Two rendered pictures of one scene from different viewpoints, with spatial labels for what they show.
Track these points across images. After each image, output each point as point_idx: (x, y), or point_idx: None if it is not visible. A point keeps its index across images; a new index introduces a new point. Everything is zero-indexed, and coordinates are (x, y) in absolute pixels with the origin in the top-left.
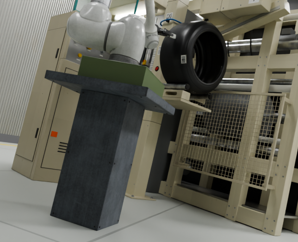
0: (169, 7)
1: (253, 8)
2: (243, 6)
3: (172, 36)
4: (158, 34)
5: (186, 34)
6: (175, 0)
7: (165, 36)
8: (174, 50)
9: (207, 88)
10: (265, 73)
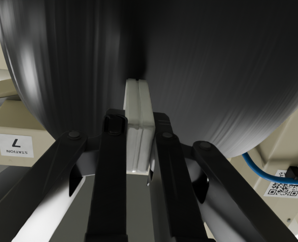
0: (277, 213)
1: (26, 118)
2: (44, 132)
3: (118, 112)
4: (262, 213)
5: (35, 94)
6: None
7: (272, 119)
8: None
9: None
10: None
